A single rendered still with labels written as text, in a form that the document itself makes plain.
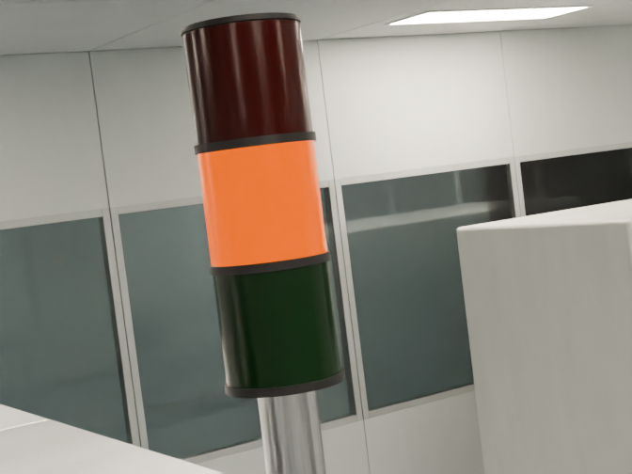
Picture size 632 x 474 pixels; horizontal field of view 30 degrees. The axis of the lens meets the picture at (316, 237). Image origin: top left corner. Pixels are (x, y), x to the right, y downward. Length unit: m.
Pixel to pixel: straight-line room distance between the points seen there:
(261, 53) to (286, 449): 0.16
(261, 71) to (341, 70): 5.55
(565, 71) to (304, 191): 6.56
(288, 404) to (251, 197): 0.09
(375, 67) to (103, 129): 1.55
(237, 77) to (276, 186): 0.05
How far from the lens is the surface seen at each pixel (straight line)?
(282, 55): 0.48
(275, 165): 0.47
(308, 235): 0.48
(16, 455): 0.94
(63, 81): 5.32
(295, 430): 0.49
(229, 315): 0.48
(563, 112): 6.98
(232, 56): 0.47
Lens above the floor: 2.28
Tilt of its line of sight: 3 degrees down
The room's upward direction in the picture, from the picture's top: 7 degrees counter-clockwise
